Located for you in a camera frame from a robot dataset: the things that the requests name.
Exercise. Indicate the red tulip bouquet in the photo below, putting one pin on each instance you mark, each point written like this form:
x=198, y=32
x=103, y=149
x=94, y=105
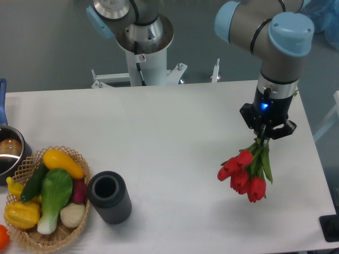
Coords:
x=249, y=171

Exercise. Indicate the white frame at right edge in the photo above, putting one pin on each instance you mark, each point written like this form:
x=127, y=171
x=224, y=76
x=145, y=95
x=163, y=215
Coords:
x=328, y=121

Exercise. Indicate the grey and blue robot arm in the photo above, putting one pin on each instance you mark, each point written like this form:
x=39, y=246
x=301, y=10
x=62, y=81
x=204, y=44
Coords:
x=274, y=31

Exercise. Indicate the blue handled steel pot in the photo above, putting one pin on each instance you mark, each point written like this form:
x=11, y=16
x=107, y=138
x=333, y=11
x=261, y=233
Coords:
x=14, y=148

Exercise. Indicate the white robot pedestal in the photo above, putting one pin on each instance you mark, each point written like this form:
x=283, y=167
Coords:
x=145, y=49

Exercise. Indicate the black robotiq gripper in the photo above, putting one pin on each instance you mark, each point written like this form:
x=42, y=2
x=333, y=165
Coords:
x=268, y=116

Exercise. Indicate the orange fruit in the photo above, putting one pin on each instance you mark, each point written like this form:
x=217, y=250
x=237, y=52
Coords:
x=4, y=237

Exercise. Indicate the white garlic bulb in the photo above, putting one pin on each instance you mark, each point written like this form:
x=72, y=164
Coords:
x=72, y=215

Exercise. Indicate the blue plastic bag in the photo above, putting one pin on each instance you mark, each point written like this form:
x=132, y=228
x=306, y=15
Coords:
x=324, y=15

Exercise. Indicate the black device at table edge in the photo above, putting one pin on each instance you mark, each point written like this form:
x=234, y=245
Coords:
x=329, y=226

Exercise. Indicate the yellow bell pepper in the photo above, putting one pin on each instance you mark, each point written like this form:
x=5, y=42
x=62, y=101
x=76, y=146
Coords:
x=23, y=215

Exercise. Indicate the green bok choy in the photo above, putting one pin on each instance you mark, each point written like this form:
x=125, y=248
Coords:
x=57, y=187

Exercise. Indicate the red radish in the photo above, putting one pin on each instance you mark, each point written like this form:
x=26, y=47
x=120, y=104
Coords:
x=79, y=194

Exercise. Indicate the green cucumber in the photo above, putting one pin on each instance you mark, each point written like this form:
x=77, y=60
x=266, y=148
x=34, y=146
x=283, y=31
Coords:
x=34, y=184

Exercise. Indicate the yellow banana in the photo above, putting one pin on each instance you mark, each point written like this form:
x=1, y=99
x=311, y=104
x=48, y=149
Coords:
x=15, y=189

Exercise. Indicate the dark grey ribbed vase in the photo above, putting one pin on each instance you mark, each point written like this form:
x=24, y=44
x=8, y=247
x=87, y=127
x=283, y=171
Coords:
x=108, y=194

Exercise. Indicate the yellow squash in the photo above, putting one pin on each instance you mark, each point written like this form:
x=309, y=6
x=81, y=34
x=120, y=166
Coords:
x=57, y=159

